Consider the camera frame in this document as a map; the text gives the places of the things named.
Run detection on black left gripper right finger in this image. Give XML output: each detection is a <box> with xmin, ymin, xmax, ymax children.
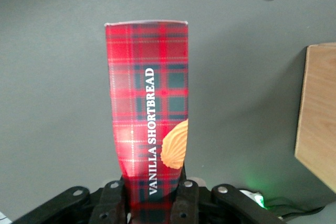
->
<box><xmin>170</xmin><ymin>164</ymin><xmax>286</xmax><ymax>224</ymax></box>

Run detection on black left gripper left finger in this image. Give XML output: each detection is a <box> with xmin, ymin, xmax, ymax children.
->
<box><xmin>12</xmin><ymin>180</ymin><xmax>132</xmax><ymax>224</ymax></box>

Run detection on red tartan cookie box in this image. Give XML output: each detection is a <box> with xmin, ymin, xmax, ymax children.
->
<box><xmin>103</xmin><ymin>19</ymin><xmax>190</xmax><ymax>224</ymax></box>

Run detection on small white paper scrap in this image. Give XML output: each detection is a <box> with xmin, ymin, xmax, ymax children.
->
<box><xmin>0</xmin><ymin>210</ymin><xmax>13</xmax><ymax>224</ymax></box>

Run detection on wooden drawer cabinet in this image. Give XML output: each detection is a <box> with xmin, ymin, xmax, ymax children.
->
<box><xmin>293</xmin><ymin>42</ymin><xmax>336</xmax><ymax>194</ymax></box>

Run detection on black left arm base cable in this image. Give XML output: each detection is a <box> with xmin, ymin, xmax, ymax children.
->
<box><xmin>262</xmin><ymin>197</ymin><xmax>327</xmax><ymax>222</ymax></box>

